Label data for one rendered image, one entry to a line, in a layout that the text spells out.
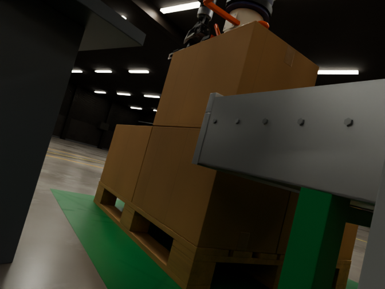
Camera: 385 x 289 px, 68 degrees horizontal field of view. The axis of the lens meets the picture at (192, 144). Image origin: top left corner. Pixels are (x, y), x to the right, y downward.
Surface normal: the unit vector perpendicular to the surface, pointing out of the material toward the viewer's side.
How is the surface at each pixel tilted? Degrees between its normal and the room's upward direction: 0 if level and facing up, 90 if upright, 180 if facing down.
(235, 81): 90
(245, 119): 90
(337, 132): 90
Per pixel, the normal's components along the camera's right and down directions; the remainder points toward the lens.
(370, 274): -0.80, -0.26
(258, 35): 0.54, 0.08
